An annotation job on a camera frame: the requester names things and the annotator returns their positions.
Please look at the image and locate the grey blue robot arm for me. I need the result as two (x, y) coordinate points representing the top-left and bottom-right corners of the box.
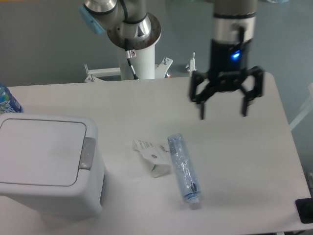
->
(79, 0), (264, 116)

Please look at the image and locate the crumpled white paper carton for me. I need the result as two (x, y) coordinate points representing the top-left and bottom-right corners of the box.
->
(133, 140), (171, 178)

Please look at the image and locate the crushed clear plastic bottle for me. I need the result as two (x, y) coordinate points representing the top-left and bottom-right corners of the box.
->
(167, 134), (201, 210)

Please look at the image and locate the white push-lid trash can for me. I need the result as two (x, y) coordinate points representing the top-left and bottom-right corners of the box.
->
(0, 113), (106, 217)

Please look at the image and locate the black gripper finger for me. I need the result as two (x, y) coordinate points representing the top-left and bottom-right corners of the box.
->
(188, 70), (212, 120)
(240, 66), (265, 117)

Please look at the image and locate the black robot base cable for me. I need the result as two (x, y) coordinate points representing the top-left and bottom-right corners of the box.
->
(124, 38), (140, 80)

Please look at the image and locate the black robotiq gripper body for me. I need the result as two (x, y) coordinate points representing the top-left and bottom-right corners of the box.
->
(204, 40), (251, 94)

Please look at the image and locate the blue labelled drink bottle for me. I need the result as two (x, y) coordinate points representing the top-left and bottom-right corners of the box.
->
(0, 84), (23, 113)

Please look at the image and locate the white frame at right edge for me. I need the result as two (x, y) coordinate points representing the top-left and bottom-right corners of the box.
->
(289, 83), (313, 131)

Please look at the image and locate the black device at table edge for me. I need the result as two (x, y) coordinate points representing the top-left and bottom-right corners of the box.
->
(295, 198), (313, 224)

